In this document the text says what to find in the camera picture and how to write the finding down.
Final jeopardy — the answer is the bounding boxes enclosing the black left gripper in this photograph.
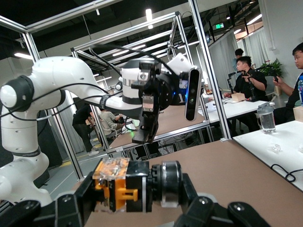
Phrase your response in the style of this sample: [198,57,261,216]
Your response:
[131,59,177,144]

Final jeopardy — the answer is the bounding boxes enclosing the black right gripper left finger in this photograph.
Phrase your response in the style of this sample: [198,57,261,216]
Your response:
[0,171,98,227]

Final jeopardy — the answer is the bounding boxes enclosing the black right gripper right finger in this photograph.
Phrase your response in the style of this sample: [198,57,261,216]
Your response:
[174,174,270,227]

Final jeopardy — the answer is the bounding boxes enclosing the orange black switch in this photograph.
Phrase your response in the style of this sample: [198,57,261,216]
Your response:
[92,157,183,213]

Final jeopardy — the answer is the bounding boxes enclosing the cardboard box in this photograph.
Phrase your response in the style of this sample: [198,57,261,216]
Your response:
[231,93,249,103]

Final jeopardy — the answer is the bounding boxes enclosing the brown background table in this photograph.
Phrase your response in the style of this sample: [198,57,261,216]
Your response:
[106,106,211,152]

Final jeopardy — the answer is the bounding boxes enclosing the person striped shirt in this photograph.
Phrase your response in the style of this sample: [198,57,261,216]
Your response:
[98,110,125,138]

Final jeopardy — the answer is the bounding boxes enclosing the bent person black clothes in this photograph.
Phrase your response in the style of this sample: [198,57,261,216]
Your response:
[71,104,100,157]

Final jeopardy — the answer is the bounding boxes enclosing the white table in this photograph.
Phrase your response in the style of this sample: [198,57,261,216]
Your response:
[201,98,276,124]
[232,120,303,192]

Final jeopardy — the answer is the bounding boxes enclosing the clear plastic piece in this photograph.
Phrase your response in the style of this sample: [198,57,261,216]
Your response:
[267,143,284,154]

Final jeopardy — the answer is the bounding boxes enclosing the grey curtain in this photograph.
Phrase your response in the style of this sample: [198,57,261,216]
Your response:
[209,29,239,92]

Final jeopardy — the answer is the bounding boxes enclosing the clear bottle grey lid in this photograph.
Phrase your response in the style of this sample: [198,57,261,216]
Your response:
[257,102,277,134]

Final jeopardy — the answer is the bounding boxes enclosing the seated man black shirt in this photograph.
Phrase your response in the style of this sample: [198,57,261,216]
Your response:
[223,56,269,102]

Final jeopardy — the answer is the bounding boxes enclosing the white ceiling tube light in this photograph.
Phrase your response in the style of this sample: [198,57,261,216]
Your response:
[145,8,153,30]

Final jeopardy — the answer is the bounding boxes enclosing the standing person blue shirt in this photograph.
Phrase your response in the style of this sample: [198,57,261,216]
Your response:
[233,48,246,69]

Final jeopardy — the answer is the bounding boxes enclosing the green potted plant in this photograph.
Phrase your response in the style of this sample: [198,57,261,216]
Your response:
[259,58,284,78]

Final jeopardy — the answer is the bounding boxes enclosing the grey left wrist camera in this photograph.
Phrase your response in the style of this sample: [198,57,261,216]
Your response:
[184,67,202,122]

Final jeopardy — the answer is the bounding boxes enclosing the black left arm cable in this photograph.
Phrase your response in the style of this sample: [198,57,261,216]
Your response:
[0,82,124,122]

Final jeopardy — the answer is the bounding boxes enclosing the black flat looped cable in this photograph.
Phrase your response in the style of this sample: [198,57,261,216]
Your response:
[269,164,303,183]

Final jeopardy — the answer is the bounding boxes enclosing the man with blue lanyard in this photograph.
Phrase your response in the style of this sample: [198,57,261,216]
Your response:
[273,42,303,125]

